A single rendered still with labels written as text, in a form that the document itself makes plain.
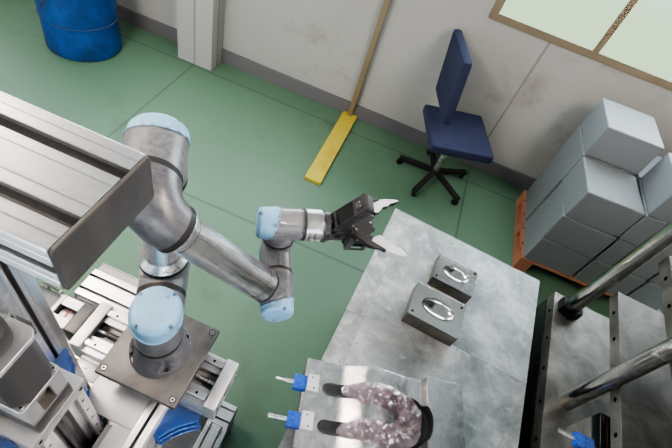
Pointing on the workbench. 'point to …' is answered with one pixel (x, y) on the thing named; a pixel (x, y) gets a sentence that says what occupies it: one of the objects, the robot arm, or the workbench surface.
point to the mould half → (447, 436)
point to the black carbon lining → (342, 422)
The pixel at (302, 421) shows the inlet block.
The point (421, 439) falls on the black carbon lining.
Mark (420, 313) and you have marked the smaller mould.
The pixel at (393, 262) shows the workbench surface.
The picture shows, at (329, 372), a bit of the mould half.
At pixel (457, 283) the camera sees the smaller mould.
